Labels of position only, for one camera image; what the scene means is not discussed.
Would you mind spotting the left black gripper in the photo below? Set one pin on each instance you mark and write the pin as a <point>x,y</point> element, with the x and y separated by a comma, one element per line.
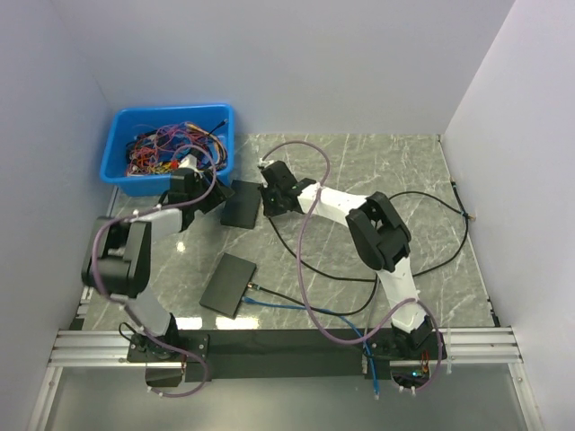
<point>216,198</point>

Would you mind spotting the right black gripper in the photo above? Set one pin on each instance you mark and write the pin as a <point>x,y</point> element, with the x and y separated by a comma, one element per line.
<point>269,210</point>

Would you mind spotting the black network switch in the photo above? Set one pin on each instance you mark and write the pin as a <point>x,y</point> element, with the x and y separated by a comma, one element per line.
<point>227,285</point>
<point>242,208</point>

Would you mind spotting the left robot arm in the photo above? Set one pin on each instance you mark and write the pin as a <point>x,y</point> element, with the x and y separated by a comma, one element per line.
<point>118,262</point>

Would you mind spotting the blue plastic bin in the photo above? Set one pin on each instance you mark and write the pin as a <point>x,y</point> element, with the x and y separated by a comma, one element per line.
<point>130,123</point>

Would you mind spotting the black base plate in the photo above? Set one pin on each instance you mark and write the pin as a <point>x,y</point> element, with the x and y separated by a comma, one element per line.
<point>238,354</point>

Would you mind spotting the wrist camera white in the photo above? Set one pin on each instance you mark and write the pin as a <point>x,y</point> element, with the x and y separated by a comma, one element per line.
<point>187,162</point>
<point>264,164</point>

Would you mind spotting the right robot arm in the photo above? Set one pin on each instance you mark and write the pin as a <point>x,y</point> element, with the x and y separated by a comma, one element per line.
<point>380,236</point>

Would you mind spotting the aluminium rail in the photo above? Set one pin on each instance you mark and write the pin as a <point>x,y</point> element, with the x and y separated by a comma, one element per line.
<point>99,349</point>

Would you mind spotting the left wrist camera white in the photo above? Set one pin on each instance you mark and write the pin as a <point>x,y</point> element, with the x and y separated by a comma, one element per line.
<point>187,162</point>

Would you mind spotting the black ethernet cable short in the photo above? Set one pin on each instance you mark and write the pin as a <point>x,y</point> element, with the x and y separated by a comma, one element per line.
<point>336,302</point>

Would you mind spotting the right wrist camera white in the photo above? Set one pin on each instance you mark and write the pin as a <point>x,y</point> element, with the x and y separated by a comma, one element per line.
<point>264,164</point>

